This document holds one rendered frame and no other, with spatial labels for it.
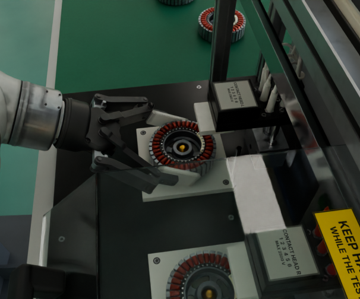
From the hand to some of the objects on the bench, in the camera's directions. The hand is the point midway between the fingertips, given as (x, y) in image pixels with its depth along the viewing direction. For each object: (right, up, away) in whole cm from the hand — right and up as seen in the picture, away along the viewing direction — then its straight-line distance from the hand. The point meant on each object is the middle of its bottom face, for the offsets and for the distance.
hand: (180, 149), depth 64 cm
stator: (0, -1, +2) cm, 2 cm away
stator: (+10, +29, +29) cm, 42 cm away
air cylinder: (+15, 0, +4) cm, 15 cm away
